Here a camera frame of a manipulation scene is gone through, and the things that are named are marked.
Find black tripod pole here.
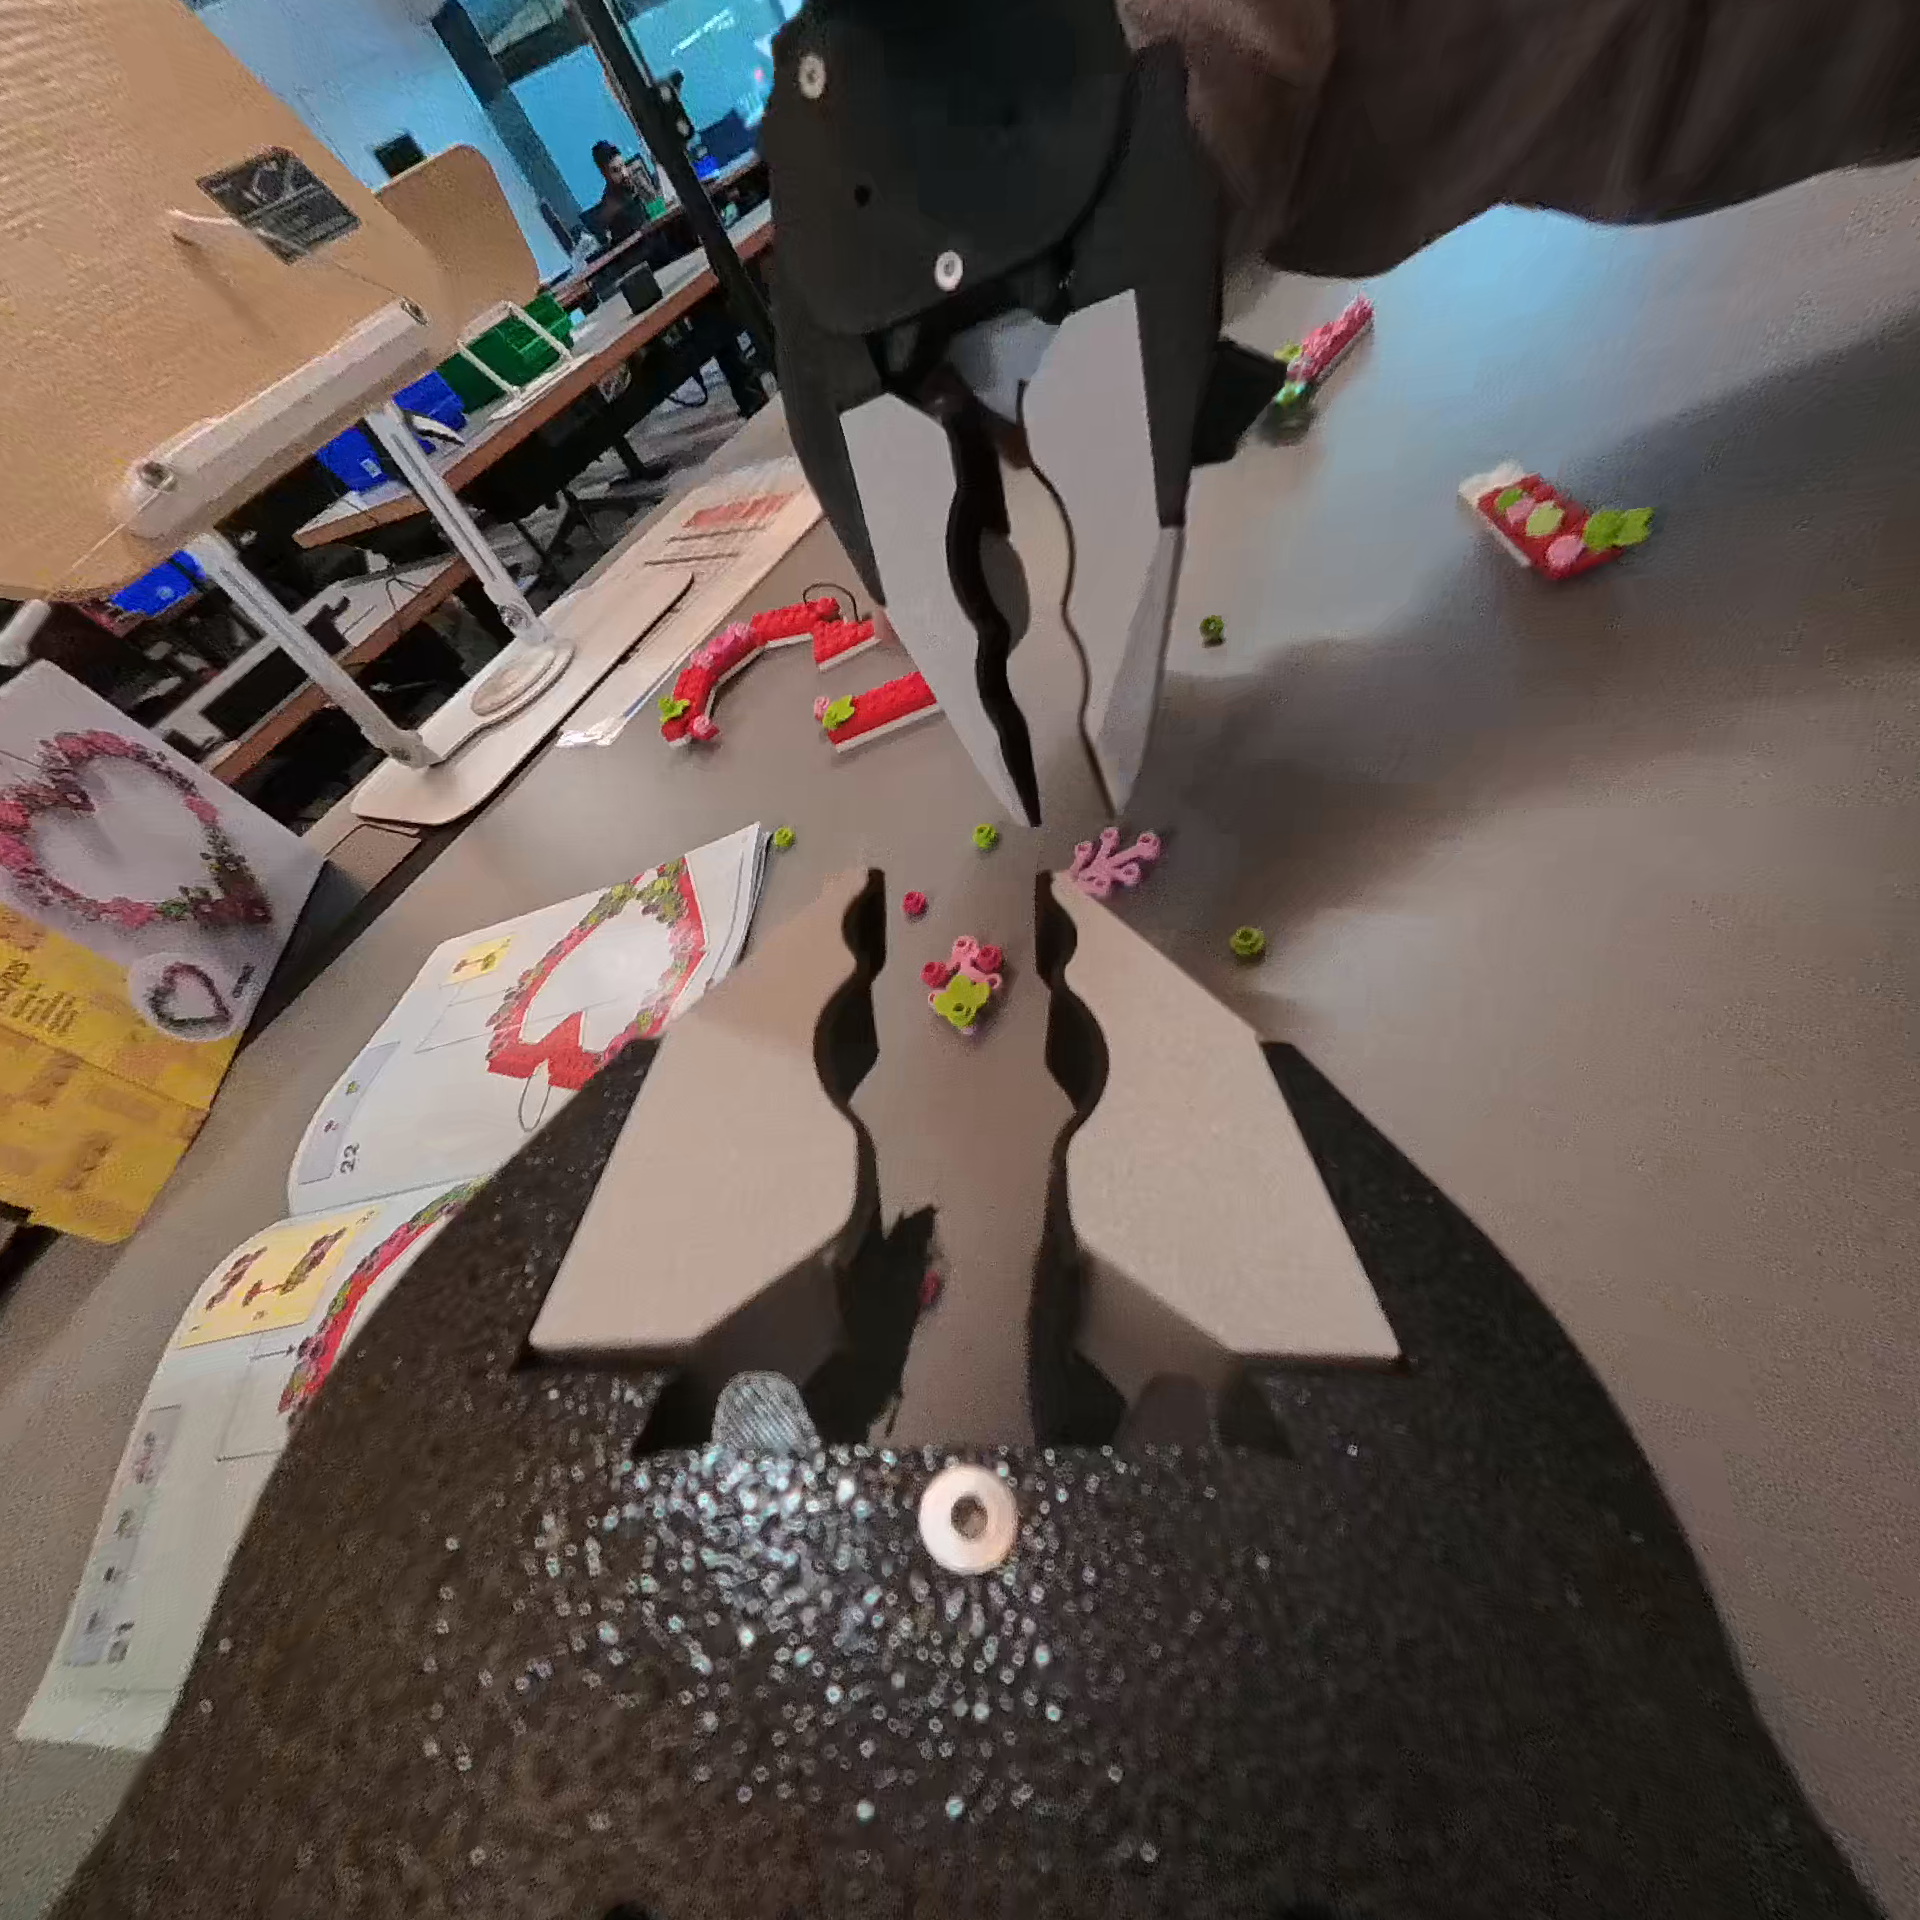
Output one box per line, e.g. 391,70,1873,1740
576,0,774,414

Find lego set box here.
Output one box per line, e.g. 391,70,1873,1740
0,660,325,1248

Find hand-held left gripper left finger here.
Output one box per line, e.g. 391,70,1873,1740
528,864,888,1370

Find short red lego segment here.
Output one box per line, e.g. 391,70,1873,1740
816,670,943,754

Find beige base plate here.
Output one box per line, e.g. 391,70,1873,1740
352,567,694,827

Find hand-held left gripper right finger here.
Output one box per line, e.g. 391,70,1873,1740
1030,870,1405,1379

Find paper leaflet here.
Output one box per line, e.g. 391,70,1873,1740
557,458,826,750

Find large cardboard divider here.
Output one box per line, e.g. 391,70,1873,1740
0,0,453,606

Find person's right forearm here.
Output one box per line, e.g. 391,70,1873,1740
1118,0,1920,278

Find pink coral lego piece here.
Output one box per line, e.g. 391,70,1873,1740
1068,826,1162,903

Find red white flowered lego segment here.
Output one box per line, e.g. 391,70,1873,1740
1458,468,1656,583

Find green background storage bin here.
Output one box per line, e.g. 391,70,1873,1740
433,293,577,414

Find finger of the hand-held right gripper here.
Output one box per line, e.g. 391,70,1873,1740
837,384,1047,830
1023,287,1191,816

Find red curved lego section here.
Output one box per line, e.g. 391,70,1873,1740
655,596,881,750

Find small cardboard divider panel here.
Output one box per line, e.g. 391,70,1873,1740
374,141,542,324

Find white desk lamp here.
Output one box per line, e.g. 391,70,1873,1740
116,296,577,770

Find pink lego strip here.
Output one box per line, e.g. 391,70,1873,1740
1270,295,1376,408

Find wooden background desk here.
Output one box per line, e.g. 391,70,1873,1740
292,211,774,548

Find lego instruction booklet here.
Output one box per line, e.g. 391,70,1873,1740
15,823,774,1752

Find pink green lego flower assembly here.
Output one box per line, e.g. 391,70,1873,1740
920,932,1007,1034

